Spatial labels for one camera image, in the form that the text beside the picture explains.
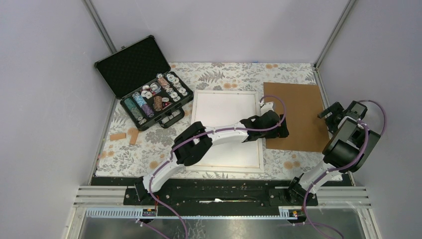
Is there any brown cardboard backing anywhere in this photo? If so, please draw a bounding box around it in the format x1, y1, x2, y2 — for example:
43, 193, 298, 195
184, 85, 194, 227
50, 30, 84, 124
263, 82, 329, 152

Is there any white picture frame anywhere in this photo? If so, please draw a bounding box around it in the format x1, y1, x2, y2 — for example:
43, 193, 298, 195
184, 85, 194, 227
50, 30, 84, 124
186, 90, 265, 174

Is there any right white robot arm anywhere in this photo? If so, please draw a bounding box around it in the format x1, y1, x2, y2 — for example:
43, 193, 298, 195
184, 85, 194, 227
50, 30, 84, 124
284, 100, 383, 206

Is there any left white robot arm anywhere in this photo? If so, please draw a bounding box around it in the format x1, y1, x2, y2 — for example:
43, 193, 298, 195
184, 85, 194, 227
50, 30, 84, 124
134, 110, 289, 205

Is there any black poker chip case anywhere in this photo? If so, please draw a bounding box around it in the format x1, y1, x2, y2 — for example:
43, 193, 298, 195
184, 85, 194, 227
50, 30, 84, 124
94, 35, 194, 131

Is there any brown tape piece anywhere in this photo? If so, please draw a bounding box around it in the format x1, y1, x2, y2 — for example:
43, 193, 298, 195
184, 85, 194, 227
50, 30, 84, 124
109, 133, 126, 141

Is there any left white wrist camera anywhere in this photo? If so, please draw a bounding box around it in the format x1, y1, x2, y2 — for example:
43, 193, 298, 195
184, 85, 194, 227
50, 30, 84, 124
259, 102, 274, 115

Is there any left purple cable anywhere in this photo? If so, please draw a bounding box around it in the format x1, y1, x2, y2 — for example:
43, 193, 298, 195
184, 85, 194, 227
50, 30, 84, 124
147, 95, 288, 239

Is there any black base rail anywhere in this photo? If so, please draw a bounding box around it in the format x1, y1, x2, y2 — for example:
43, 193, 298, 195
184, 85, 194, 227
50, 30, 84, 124
123, 177, 318, 217

